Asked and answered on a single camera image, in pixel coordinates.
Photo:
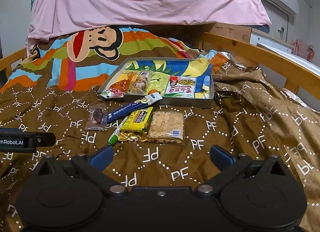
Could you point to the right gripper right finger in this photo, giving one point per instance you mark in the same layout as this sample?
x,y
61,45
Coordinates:
x,y
230,166

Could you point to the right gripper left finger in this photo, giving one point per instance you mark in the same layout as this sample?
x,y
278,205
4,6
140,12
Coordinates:
x,y
92,167

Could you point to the yellow snack bar packet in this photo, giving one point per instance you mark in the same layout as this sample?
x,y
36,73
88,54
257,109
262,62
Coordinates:
x,y
135,127

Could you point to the clear packet rice cracker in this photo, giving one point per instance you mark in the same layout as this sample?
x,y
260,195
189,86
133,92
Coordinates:
x,y
166,127

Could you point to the orange snack packet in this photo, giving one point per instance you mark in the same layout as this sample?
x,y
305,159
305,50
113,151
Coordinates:
x,y
119,88

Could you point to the green white tube snack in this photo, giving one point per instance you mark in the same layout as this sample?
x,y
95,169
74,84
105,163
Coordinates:
x,y
115,135

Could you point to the clear packet with dark snack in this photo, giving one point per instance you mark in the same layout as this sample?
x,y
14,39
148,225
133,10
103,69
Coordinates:
x,y
97,117

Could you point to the brown monkey print duvet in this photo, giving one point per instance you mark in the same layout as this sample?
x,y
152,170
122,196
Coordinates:
x,y
248,114

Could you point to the blue long snack stick packet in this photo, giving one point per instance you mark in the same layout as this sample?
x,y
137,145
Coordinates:
x,y
131,107

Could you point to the metal tray with colourful cloth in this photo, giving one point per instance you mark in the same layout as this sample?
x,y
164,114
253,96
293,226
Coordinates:
x,y
162,69

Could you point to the white green snack bag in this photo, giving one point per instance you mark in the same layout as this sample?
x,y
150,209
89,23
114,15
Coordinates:
x,y
181,87

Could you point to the clear packet with nuts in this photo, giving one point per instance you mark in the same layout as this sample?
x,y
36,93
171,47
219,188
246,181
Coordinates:
x,y
140,83

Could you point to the white chest beside bed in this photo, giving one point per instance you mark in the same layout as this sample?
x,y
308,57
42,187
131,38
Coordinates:
x,y
265,41

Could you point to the pink bed sheet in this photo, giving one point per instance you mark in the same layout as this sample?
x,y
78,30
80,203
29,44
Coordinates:
x,y
54,18

